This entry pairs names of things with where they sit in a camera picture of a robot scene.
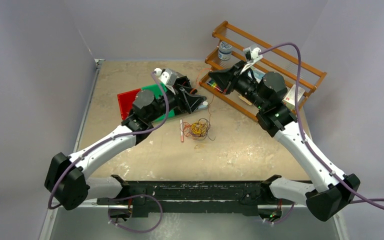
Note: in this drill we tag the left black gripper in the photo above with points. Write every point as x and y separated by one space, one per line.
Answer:
184 100

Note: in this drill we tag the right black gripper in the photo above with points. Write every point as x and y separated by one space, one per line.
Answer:
223 78

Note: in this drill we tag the green plastic bin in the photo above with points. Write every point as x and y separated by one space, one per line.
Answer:
158 93

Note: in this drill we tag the black plastic bin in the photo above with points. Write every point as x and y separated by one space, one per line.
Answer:
183 82

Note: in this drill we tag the red plastic bin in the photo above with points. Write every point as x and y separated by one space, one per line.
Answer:
125 101

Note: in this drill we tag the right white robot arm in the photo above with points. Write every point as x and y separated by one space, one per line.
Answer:
330 188

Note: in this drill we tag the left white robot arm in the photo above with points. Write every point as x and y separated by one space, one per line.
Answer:
69 178

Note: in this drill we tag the coloured marker pack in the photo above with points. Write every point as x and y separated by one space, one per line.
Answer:
214 85

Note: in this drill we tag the white blue round jar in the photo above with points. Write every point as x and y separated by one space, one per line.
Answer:
224 51

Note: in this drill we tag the white orange tipped pen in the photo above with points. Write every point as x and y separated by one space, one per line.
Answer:
182 131

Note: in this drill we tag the blue packaged tool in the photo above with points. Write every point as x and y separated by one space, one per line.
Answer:
258 74

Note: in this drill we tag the wooden tiered shelf rack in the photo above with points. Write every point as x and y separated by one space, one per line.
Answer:
276 61

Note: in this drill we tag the white red small box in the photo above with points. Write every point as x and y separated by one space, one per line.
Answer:
289 100

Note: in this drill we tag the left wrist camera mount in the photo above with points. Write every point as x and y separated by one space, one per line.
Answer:
168 77

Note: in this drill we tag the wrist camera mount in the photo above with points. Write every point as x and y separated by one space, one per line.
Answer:
252 55
168 77

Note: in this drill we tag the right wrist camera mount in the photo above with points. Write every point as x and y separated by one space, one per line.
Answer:
252 55

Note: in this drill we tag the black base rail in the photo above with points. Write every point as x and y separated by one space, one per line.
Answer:
248 197

